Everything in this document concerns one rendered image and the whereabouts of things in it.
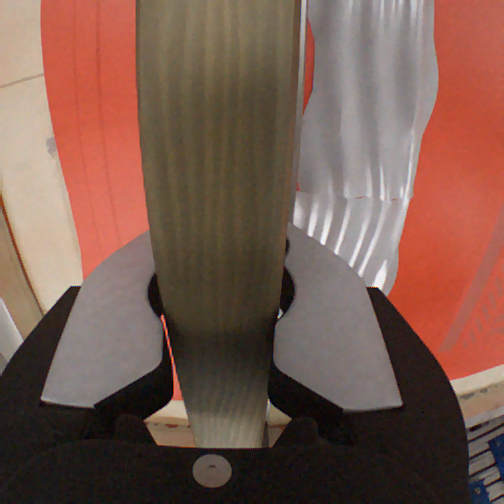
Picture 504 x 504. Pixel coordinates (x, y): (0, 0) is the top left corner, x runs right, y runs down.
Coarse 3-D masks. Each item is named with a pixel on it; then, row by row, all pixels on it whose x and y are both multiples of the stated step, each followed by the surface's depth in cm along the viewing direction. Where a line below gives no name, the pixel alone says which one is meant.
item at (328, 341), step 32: (288, 224) 11; (288, 256) 10; (320, 256) 10; (288, 288) 9; (320, 288) 8; (352, 288) 9; (288, 320) 7; (320, 320) 7; (352, 320) 7; (288, 352) 7; (320, 352) 7; (352, 352) 7; (384, 352) 7; (288, 384) 6; (320, 384) 6; (352, 384) 6; (384, 384) 6; (288, 416) 7; (320, 416) 6
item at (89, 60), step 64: (64, 0) 11; (128, 0) 11; (448, 0) 11; (64, 64) 13; (128, 64) 13; (448, 64) 13; (64, 128) 14; (128, 128) 15; (448, 128) 15; (448, 192) 17
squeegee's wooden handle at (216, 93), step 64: (192, 0) 4; (256, 0) 4; (192, 64) 5; (256, 64) 5; (192, 128) 5; (256, 128) 5; (192, 192) 6; (256, 192) 6; (192, 256) 7; (256, 256) 7; (192, 320) 8; (256, 320) 8; (192, 384) 9; (256, 384) 9
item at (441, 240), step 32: (128, 192) 17; (96, 224) 18; (128, 224) 18; (416, 224) 18; (448, 224) 18; (480, 224) 18; (96, 256) 19; (416, 256) 20; (448, 256) 20; (416, 288) 21; (448, 288) 21; (416, 320) 23; (448, 320) 23; (448, 352) 26; (480, 352) 27
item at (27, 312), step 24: (0, 192) 16; (0, 216) 16; (0, 240) 16; (0, 264) 16; (0, 288) 16; (24, 288) 19; (0, 312) 17; (24, 312) 19; (0, 336) 18; (24, 336) 18; (480, 408) 29; (168, 432) 29
